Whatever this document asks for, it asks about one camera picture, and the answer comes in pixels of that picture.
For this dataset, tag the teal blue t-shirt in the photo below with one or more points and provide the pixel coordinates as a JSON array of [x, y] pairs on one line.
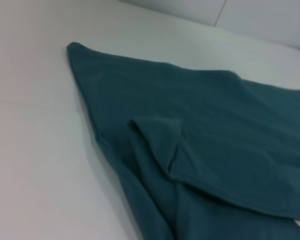
[[202, 150]]

